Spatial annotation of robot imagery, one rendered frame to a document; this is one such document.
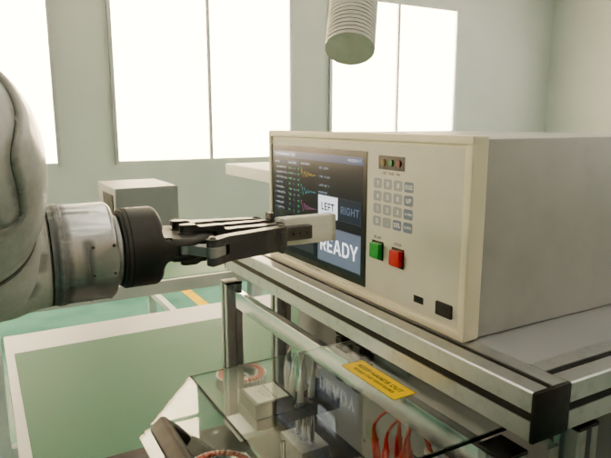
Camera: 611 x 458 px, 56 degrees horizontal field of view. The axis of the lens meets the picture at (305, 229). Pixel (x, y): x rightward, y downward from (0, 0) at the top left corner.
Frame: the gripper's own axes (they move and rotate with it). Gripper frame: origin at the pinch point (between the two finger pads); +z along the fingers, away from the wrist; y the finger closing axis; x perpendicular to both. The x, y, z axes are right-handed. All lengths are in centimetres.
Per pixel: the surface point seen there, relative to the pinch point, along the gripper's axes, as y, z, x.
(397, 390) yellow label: 11.5, 4.2, -15.1
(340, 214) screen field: -8.2, 9.8, -0.3
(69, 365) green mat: -88, -16, -47
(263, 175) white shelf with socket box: -90, 37, -3
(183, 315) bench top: -111, 19, -47
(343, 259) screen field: -7.4, 9.8, -6.2
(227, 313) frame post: -37.9, 5.5, -22.2
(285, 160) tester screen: -23.5, 9.8, 5.8
